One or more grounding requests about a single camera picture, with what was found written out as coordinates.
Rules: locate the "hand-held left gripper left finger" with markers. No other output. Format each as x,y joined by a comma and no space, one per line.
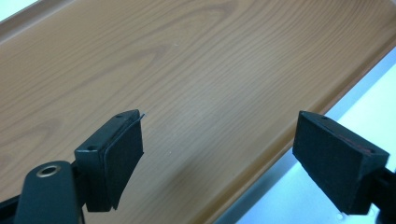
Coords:
107,161

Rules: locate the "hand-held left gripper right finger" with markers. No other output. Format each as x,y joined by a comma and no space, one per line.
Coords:
336,161

